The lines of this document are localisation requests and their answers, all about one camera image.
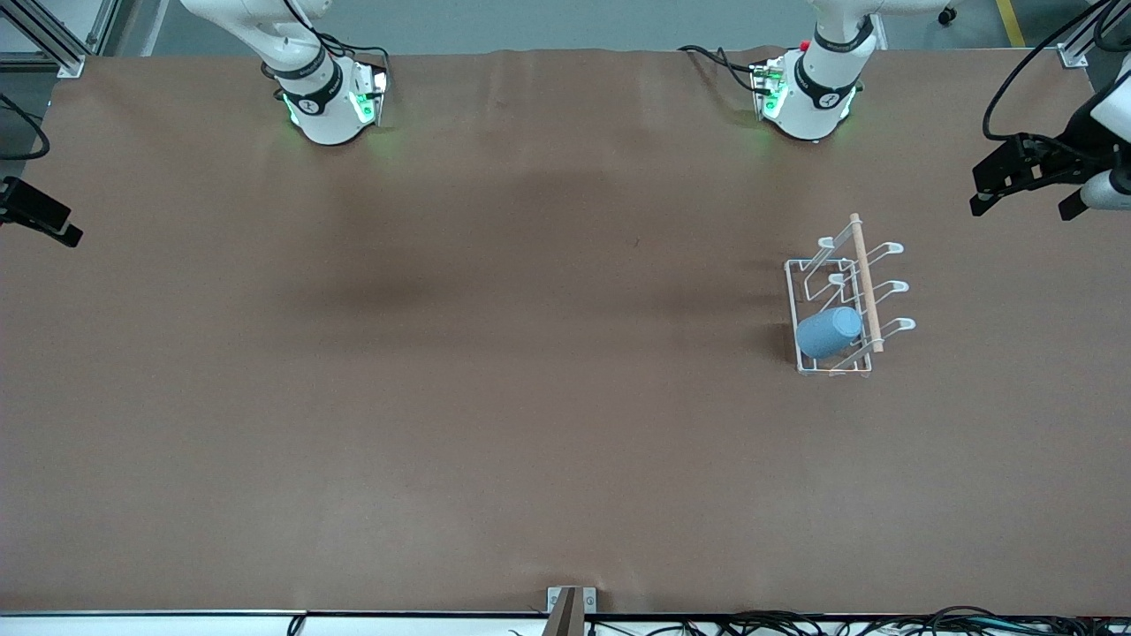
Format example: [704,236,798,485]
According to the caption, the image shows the blue plastic cup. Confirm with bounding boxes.
[796,306,864,360]

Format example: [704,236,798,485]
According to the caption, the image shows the metal box with green light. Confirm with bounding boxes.
[750,55,789,120]
[347,64,391,127]

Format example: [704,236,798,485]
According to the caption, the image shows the brown table cover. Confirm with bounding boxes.
[0,46,1131,617]

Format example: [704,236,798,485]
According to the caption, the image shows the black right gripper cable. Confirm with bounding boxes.
[0,93,51,162]

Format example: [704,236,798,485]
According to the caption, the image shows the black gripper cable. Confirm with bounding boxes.
[0,93,51,162]
[983,0,1116,144]

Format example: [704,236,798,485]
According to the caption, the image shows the aluminium frame rail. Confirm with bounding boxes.
[0,0,120,79]
[1058,0,1131,70]

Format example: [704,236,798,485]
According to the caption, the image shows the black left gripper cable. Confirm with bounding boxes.
[983,0,1116,144]

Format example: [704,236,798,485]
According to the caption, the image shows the white wire cup rack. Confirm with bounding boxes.
[785,213,916,379]

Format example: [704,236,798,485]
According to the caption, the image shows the metal bracket with brown post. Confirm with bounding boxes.
[543,586,598,636]

